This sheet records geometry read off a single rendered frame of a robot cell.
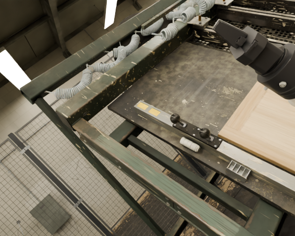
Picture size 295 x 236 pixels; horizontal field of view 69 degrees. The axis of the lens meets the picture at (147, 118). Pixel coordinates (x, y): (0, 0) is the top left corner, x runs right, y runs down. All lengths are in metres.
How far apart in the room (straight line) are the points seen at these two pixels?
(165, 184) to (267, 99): 0.60
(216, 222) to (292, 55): 0.48
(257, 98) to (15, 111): 5.34
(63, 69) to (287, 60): 1.28
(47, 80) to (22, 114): 4.32
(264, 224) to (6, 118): 5.54
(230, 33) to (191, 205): 0.50
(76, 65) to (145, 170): 0.96
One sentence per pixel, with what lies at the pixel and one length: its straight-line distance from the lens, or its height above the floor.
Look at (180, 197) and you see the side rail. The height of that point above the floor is 1.33.
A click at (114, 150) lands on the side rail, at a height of 1.58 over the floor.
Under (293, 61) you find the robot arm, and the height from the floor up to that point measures 1.50.
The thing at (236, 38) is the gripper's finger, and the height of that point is 1.60.
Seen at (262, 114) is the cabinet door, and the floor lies 1.26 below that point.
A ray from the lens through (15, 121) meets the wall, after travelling 5.78.
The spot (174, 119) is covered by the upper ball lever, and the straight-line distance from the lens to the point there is 0.77.
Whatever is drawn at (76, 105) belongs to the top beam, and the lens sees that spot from 1.02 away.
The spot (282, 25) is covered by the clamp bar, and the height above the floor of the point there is 1.41.
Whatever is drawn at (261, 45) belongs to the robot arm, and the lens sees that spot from 0.43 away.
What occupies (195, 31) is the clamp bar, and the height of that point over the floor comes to 1.74.
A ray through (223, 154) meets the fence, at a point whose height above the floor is 1.30.
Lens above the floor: 1.62
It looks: 3 degrees down
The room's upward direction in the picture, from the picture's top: 43 degrees counter-clockwise
